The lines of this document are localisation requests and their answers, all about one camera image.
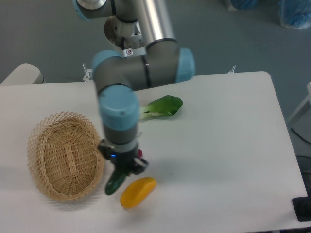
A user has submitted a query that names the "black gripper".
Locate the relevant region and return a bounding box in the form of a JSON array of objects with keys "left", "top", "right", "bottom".
[{"left": 98, "top": 139, "right": 148, "bottom": 175}]

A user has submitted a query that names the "dark green cucumber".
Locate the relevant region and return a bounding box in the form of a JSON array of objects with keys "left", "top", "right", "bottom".
[{"left": 104, "top": 168, "right": 129, "bottom": 195}]

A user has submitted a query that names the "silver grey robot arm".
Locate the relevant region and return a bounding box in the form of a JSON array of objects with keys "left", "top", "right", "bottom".
[{"left": 73, "top": 0, "right": 195, "bottom": 175}]

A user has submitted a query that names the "woven wicker basket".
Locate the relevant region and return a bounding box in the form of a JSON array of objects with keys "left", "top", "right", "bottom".
[{"left": 27, "top": 112, "right": 104, "bottom": 201}]

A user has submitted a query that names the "purple sweet potato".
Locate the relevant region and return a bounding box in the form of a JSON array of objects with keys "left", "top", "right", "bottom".
[{"left": 138, "top": 149, "right": 143, "bottom": 159}]

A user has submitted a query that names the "yellow mango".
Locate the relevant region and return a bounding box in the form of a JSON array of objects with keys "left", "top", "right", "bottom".
[{"left": 120, "top": 177, "right": 157, "bottom": 208}]

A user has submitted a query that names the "green bok choy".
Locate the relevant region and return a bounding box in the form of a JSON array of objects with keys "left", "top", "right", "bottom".
[{"left": 140, "top": 95, "right": 183, "bottom": 119}]

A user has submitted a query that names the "white chair armrest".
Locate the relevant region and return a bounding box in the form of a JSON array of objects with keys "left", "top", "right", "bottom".
[{"left": 0, "top": 63, "right": 46, "bottom": 86}]

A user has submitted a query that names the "black device at edge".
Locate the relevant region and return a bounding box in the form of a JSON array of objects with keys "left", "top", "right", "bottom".
[{"left": 292, "top": 197, "right": 311, "bottom": 222}]

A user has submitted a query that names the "blue plastic bag middle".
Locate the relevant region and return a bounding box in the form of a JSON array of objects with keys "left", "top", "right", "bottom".
[{"left": 225, "top": 0, "right": 260, "bottom": 11}]

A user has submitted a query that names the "blue plastic bag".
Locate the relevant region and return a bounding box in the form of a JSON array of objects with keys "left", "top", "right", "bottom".
[
  {"left": 225, "top": 0, "right": 260, "bottom": 11},
  {"left": 278, "top": 0, "right": 311, "bottom": 30}
]

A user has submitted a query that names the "blue plastic bag right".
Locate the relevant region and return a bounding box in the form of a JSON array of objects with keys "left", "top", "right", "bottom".
[{"left": 278, "top": 0, "right": 311, "bottom": 30}]

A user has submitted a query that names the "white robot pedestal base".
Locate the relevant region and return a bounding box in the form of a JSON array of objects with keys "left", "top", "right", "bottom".
[{"left": 82, "top": 16, "right": 156, "bottom": 83}]

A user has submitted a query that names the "white furniture frame right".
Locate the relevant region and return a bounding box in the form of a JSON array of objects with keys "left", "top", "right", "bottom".
[{"left": 286, "top": 82, "right": 311, "bottom": 128}]

